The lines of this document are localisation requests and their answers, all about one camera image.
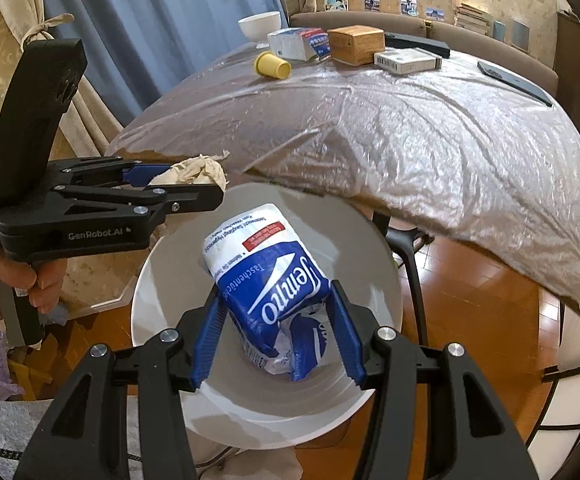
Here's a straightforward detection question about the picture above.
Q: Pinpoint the blue smartphone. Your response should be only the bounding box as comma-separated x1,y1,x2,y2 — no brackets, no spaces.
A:
477,60,554,107

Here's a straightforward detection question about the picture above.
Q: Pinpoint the beige tissue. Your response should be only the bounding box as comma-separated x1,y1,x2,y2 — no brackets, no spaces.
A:
149,154,231,191

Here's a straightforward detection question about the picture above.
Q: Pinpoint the person's left hand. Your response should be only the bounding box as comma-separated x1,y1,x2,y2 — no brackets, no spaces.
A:
0,249,68,355

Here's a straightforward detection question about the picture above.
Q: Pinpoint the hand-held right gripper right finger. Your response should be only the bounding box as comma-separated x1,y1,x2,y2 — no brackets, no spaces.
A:
327,280,540,480

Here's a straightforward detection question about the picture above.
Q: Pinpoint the brown sofa back cushion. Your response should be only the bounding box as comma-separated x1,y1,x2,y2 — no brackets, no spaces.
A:
427,25,558,96
290,12,428,43

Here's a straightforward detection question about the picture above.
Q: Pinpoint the dark wooden cabinet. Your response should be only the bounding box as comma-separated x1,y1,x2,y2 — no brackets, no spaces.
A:
554,10,580,101

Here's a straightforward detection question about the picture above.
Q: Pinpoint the white panel room divider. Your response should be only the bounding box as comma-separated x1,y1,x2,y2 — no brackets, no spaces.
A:
524,305,580,480

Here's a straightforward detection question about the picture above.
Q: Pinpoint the stack of books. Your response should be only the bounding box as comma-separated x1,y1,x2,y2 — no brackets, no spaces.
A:
454,2,493,36

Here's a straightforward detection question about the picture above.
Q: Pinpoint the brown sofa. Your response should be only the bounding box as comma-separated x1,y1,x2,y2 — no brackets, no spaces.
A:
289,11,559,97

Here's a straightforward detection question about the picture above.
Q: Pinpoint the brown cardboard box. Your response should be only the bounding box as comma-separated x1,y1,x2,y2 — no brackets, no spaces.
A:
327,26,385,66

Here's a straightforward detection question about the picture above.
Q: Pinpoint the white blue red carton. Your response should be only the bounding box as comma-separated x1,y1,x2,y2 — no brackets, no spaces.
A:
267,27,331,62

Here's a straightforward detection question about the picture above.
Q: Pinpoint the white footed bowl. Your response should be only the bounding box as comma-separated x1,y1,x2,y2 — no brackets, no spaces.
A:
238,11,281,41

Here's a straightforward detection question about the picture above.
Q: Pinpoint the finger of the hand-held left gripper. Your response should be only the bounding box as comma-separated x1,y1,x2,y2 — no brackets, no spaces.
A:
35,183,224,223
45,156,171,187

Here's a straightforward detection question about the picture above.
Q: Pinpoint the blue curtain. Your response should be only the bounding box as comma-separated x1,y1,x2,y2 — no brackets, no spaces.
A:
40,0,291,113

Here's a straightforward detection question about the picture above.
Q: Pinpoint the white knit cloth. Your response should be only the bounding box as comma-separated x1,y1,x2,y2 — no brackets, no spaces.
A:
0,399,56,480

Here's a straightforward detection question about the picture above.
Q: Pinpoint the yellow plastic cup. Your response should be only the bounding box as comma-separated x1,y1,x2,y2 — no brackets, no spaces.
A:
254,51,291,80

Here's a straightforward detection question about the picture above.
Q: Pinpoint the white medicine box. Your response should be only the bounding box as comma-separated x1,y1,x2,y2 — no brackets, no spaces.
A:
374,48,443,76

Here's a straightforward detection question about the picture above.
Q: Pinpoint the clear plastic table cover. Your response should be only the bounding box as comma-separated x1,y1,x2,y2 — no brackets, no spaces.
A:
105,40,580,338

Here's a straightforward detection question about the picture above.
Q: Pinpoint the white round bin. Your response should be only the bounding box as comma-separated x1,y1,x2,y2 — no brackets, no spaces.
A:
131,182,403,448

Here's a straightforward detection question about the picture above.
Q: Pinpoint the dark cased phone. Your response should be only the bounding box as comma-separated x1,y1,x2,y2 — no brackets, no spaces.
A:
385,32,451,58

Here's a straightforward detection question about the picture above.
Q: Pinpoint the blue white tissue pack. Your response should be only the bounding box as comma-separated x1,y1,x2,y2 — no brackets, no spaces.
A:
202,203,331,382

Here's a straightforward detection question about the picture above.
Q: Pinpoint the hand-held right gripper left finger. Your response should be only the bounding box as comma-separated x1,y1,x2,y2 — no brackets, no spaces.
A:
14,290,231,480

